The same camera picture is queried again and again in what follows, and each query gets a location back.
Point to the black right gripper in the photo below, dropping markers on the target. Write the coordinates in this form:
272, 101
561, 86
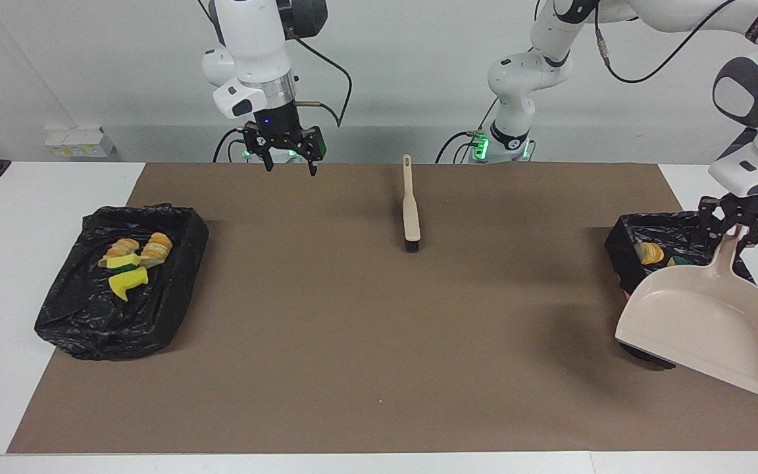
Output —
280, 131

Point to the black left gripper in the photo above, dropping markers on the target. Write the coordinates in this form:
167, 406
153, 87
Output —
757, 207

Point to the small orange striped croissant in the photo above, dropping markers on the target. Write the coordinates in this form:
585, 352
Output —
649, 253

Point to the beige plastic dustpan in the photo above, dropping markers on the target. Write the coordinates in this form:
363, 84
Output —
708, 322

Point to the beige hand brush black bristles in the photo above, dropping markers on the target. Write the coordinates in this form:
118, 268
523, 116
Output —
410, 210

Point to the pale striped pastry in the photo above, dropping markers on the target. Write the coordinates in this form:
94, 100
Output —
156, 247

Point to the pale bread chunk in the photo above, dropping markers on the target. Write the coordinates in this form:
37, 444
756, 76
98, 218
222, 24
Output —
120, 249

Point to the yellow sponge with green pad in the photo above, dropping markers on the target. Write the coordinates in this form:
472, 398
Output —
122, 261

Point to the curved yellow sponge piece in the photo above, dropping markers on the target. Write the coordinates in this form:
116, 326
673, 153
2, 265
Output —
127, 282

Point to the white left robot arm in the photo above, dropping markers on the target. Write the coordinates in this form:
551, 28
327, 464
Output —
550, 59

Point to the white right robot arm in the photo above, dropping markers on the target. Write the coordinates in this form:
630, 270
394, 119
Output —
254, 46

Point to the black bag lined bin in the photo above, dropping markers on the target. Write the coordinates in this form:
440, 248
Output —
89, 316
629, 257

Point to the brown table mat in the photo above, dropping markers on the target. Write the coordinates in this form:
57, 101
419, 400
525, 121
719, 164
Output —
379, 408

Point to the white wall power box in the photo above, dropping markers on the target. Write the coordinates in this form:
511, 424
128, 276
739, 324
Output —
79, 141

